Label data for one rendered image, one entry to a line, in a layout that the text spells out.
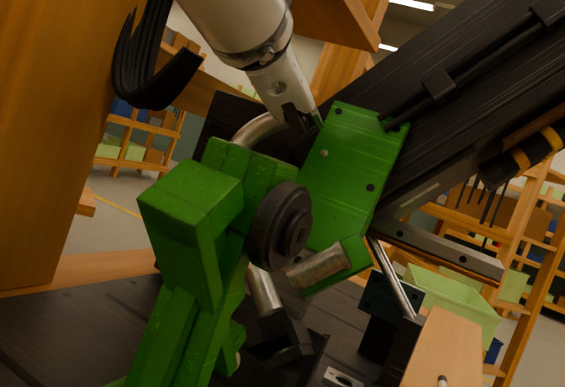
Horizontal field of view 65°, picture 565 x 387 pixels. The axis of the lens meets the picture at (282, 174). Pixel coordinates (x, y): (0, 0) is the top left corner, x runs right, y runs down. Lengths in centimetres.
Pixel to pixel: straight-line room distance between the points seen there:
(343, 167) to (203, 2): 32
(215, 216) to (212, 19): 16
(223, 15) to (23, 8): 31
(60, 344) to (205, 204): 31
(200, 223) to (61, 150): 38
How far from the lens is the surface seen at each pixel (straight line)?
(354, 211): 59
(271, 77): 45
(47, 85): 62
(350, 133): 63
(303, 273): 55
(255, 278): 53
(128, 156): 681
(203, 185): 32
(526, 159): 81
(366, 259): 57
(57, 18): 61
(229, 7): 38
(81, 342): 58
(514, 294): 359
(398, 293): 72
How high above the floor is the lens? 118
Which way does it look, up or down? 3 degrees down
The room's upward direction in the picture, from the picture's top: 20 degrees clockwise
